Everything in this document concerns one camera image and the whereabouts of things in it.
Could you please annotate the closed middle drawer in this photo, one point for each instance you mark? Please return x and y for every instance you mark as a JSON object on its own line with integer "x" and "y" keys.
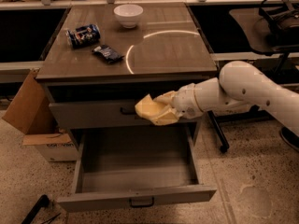
{"x": 96, "y": 114}

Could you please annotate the open bottom drawer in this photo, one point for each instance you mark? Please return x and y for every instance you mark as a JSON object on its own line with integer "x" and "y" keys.
{"x": 135, "y": 167}

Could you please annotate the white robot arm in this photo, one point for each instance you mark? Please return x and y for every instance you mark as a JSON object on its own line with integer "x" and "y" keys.
{"x": 237, "y": 84}

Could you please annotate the black table leg frame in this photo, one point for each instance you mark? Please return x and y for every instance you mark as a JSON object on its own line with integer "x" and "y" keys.
{"x": 254, "y": 113}

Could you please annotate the crushed blue soda can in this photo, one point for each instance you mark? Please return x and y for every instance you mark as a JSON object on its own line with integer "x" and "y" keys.
{"x": 83, "y": 36}

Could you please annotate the yellow sponge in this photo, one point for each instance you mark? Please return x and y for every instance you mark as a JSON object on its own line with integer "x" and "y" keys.
{"x": 147, "y": 108}

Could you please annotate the black floor stand foot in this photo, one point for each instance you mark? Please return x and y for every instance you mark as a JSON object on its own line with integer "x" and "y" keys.
{"x": 42, "y": 202}

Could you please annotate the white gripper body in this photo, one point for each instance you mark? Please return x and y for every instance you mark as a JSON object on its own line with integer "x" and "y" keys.
{"x": 185, "y": 101}

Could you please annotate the cardboard box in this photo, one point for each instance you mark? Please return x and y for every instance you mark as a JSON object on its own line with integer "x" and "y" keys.
{"x": 29, "y": 113}

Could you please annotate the black chair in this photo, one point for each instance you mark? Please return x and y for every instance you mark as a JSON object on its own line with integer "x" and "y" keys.
{"x": 271, "y": 30}

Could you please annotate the dark blue snack packet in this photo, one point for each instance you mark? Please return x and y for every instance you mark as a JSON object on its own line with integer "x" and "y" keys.
{"x": 108, "y": 53}

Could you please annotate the grey drawer cabinet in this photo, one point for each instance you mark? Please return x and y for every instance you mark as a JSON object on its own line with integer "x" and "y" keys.
{"x": 162, "y": 53}

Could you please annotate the white ceramic bowl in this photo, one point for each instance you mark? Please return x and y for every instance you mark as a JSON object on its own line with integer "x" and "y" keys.
{"x": 128, "y": 15}

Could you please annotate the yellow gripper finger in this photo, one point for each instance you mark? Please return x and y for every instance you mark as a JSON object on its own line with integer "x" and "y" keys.
{"x": 166, "y": 98}
{"x": 166, "y": 116}

